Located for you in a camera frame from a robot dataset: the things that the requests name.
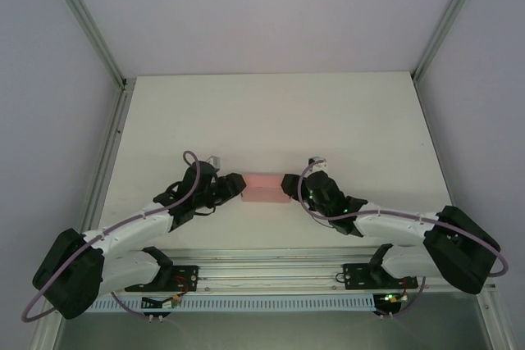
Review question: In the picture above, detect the pink paper box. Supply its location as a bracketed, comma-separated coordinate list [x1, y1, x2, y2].
[240, 172, 293, 205]

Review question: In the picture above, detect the grey metal panel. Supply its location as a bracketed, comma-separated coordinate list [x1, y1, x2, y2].
[52, 311, 493, 350]

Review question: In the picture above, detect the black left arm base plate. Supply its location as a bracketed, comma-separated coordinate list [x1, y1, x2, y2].
[124, 264, 201, 293]

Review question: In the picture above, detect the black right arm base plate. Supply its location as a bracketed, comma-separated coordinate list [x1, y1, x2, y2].
[342, 262, 419, 290]

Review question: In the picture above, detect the aluminium mounting rail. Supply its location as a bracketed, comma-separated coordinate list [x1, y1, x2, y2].
[48, 248, 497, 296]

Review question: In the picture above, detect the aluminium side rail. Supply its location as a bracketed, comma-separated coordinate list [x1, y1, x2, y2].
[475, 290, 520, 350]
[30, 78, 136, 350]

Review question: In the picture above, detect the black yellow wire connector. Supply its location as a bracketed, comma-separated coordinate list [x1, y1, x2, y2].
[141, 293, 184, 311]

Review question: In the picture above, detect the light blue slotted cable duct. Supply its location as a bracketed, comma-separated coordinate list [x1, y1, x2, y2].
[88, 294, 377, 313]

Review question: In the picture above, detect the black wire connector green light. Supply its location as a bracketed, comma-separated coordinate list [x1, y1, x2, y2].
[375, 291, 411, 315]

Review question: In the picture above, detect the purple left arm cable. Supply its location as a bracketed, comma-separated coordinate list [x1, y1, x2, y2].
[21, 150, 203, 322]

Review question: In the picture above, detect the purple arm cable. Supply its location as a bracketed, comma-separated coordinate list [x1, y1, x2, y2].
[297, 159, 509, 320]
[21, 150, 203, 322]

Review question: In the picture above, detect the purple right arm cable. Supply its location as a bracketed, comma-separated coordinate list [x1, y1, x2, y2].
[297, 159, 509, 320]

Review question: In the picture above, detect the aluminium frame post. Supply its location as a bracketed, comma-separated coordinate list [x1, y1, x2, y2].
[40, 0, 127, 89]
[411, 0, 493, 83]

